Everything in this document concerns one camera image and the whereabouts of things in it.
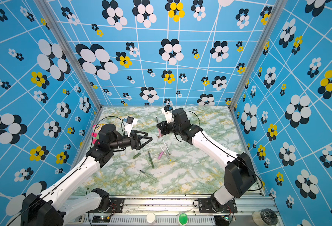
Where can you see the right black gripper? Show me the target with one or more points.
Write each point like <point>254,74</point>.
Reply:
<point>165,126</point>

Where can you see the left aluminium corner post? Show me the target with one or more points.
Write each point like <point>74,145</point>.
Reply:
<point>45,10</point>

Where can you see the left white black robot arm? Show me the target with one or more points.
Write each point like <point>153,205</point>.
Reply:
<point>49,207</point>

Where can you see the green push button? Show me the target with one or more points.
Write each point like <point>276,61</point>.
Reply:
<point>182,219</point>

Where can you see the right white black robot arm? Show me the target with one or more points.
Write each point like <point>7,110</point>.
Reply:
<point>239,174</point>

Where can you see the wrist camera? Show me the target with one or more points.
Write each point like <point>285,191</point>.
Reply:
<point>167,111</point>
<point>129,123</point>

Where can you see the right aluminium corner post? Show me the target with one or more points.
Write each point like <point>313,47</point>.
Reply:
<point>268,29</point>

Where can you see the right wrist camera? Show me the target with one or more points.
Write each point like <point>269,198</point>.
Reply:
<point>167,111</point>

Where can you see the pink green plush toy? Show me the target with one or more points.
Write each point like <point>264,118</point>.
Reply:
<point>95,133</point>

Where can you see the aluminium front rail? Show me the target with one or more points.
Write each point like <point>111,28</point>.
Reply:
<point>168,207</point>

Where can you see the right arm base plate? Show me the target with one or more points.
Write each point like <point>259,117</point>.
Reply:
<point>209,205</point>

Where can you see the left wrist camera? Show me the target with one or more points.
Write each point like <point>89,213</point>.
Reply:
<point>129,123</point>

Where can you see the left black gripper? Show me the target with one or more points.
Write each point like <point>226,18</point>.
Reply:
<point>136,145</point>

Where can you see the dark green gel pen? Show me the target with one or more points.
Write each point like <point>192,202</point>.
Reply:
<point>148,175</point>

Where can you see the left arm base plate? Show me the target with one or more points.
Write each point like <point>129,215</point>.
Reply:
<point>116,205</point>

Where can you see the aluminium corner post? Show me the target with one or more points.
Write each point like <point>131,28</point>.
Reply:
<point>45,10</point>
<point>268,29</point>

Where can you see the white push button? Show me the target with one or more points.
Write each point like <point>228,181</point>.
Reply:
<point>151,218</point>

